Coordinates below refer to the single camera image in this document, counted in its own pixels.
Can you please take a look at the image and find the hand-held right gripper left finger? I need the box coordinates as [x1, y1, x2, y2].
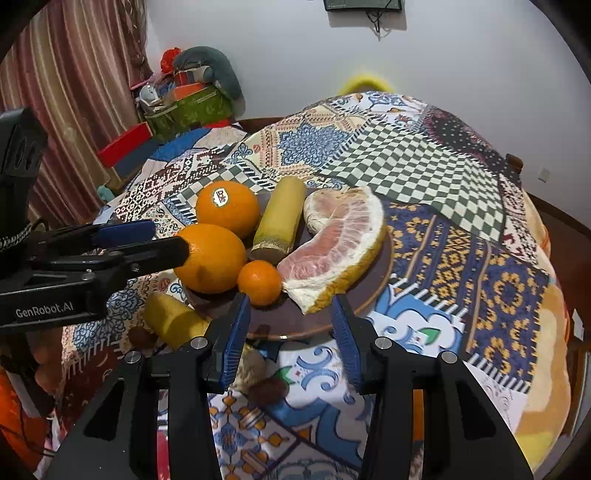
[46, 291, 253, 480]

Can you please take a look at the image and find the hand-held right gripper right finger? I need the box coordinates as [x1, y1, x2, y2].
[329, 294, 535, 480]

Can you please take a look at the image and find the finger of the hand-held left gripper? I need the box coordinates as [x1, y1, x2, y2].
[78, 234, 191, 291]
[32, 219, 157, 267]

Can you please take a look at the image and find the dark brown round plate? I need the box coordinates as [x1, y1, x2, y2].
[184, 184, 396, 343]

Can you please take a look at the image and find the plain large orange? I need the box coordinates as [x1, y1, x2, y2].
[173, 222, 248, 295]

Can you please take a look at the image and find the yellow sugarcane piece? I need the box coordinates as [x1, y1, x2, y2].
[250, 175, 307, 263]
[141, 292, 211, 350]

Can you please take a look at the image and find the small tangerine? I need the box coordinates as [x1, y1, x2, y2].
[237, 259, 283, 308]

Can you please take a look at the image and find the orange with white sticker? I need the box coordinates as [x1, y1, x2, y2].
[195, 180, 262, 240]

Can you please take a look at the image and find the pomelo piece with yellow rind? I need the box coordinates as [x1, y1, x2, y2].
[276, 198, 388, 316]

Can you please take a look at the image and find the peeled pink pomelo segment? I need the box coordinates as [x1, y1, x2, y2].
[302, 185, 378, 234]

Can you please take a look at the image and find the pale beige peel piece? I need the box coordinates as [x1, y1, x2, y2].
[233, 343, 268, 393]

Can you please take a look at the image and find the small brown lump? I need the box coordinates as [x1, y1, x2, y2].
[128, 325, 158, 350]
[249, 377, 284, 407]

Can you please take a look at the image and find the red box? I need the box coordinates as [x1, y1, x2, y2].
[96, 123, 153, 168]

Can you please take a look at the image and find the orange cloth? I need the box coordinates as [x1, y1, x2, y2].
[0, 368, 52, 468]

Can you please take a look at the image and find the green storage basket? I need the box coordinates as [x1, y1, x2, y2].
[145, 89, 234, 140]

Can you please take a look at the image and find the orange box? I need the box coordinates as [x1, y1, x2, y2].
[165, 82, 206, 100]

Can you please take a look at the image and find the colourful patchwork blanket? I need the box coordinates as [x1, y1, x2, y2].
[60, 90, 574, 480]

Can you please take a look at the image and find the striped brown curtain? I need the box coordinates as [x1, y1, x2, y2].
[0, 0, 149, 228]

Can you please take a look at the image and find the red plastic bag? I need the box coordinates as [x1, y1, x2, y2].
[160, 47, 182, 74]

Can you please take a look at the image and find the brown patterned sheer curtain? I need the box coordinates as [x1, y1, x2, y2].
[121, 0, 154, 86]

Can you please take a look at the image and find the braided wrist strap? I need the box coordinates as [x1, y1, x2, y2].
[0, 221, 34, 253]

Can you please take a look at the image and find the small black wall monitor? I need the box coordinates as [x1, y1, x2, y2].
[322, 0, 404, 14]

